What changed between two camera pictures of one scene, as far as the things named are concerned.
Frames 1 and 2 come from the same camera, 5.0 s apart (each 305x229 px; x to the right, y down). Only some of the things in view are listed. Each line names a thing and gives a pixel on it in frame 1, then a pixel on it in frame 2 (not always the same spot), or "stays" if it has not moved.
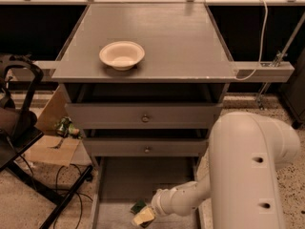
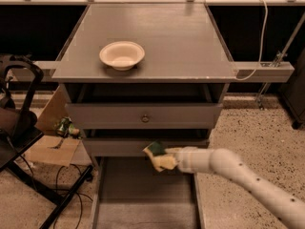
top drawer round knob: x=145 y=119 stays
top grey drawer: x=142 y=115 stays
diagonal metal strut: x=278 y=60 stays
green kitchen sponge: x=136 y=208 -> x=157 y=149
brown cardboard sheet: x=55 y=150 stays
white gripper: x=159 y=201 -> x=183 y=160
